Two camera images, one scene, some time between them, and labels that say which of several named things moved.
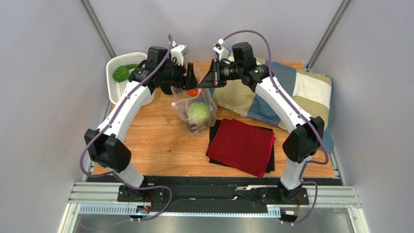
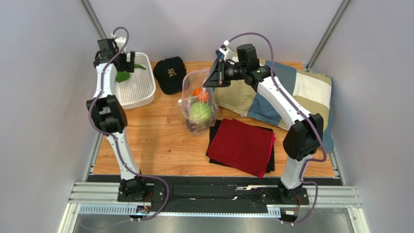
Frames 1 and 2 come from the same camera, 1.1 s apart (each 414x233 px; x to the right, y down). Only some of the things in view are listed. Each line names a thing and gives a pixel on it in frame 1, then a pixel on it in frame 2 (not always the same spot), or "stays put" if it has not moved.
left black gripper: [188, 82] → [128, 66]
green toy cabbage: [198, 112] stays put
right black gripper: [217, 74] stays put
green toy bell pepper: [121, 74] stays put
